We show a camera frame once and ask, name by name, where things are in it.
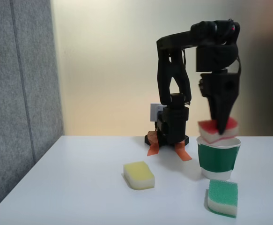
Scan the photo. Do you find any red and white sponge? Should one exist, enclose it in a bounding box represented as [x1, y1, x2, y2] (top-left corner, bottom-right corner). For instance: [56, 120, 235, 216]
[198, 117, 239, 145]

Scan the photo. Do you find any white green paper cup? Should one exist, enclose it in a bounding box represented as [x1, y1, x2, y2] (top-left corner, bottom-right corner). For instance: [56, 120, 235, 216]
[196, 135, 242, 181]

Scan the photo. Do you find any orange tape strip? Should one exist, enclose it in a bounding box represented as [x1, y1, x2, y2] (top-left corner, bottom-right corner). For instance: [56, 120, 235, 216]
[175, 142, 193, 162]
[147, 130, 160, 157]

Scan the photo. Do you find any white controller box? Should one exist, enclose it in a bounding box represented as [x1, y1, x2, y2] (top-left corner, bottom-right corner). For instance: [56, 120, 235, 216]
[149, 102, 164, 123]

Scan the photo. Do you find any green and white sponge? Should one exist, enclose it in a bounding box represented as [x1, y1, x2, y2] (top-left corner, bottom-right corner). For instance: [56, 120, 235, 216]
[207, 179, 239, 218]

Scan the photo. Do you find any yellow and white sponge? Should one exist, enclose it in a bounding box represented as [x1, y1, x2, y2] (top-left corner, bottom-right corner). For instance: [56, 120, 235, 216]
[123, 161, 155, 191]

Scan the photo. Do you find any grey felt wall panel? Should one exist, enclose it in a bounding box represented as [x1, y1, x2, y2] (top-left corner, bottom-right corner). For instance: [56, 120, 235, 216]
[0, 0, 65, 213]

